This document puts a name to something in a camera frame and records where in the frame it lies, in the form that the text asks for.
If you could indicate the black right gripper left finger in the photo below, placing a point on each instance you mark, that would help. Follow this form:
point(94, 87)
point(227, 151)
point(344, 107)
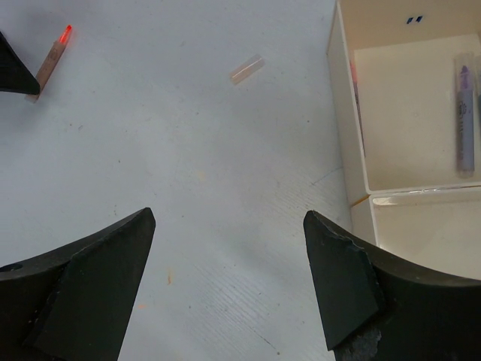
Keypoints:
point(75, 302)

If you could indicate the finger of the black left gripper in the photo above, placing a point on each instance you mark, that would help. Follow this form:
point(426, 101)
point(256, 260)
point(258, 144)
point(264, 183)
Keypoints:
point(14, 75)

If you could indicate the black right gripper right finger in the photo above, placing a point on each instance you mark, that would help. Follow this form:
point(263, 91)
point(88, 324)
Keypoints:
point(375, 305)

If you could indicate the beige slim orange-tip pen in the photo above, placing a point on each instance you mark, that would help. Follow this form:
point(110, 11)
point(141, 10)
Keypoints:
point(49, 64)

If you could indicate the purple slim capped pen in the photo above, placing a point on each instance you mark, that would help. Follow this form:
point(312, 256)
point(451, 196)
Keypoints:
point(464, 114)

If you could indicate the clear orange cap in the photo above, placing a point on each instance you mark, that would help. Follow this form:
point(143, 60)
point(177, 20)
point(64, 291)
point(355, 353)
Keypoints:
point(245, 70)

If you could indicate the pink slim red-tip pen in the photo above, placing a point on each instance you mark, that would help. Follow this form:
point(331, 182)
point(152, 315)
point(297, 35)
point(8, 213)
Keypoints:
point(355, 88)

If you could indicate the blue slim capped pen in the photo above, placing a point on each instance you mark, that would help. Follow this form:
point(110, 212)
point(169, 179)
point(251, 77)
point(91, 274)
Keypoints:
point(477, 63)

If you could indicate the cream wooden divided tray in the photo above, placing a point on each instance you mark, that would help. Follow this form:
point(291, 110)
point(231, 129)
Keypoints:
point(405, 194)

